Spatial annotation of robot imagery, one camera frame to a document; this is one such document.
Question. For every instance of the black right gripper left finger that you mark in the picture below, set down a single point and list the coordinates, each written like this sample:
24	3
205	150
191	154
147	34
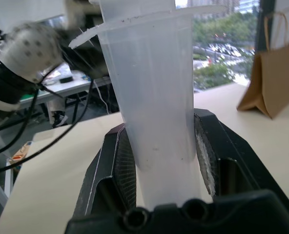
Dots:
105	170

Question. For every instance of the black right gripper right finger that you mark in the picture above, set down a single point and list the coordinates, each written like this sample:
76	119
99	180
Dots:
232	146

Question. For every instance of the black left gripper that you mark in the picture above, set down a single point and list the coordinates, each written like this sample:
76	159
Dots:
86	58

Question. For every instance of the translucent plastic syringe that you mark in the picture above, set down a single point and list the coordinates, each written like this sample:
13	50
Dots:
154	97

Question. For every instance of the white background desk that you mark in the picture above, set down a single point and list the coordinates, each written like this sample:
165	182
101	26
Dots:
68	87

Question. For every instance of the black and white sneaker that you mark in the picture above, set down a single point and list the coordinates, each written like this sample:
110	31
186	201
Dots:
59	120

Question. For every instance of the brown paper bag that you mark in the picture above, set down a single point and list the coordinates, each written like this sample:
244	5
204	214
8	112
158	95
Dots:
274	80

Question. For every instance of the small cardboard box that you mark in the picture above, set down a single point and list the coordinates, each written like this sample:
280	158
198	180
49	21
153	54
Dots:
19	154

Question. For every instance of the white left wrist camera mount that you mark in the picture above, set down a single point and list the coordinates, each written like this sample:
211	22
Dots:
29	48

